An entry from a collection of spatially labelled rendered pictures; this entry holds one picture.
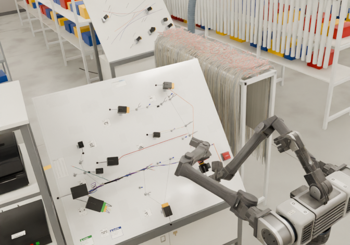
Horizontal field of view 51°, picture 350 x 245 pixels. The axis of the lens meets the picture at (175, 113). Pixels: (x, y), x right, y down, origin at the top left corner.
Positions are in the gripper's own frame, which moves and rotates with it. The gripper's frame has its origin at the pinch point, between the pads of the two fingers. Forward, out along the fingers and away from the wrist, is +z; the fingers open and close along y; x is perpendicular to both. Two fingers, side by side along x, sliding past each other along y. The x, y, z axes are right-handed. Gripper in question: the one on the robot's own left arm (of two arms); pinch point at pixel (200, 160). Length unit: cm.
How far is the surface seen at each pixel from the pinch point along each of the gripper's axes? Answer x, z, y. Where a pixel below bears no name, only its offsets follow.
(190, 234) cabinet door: 30, 40, 19
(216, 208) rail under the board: 27.1, 21.4, -0.5
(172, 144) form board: -18.7, -0.9, 11.7
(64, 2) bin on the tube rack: -481, 212, -40
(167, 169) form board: -5.9, 5.3, 21.4
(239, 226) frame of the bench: 39, 53, -22
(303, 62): -125, 122, -266
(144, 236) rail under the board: 23, 20, 52
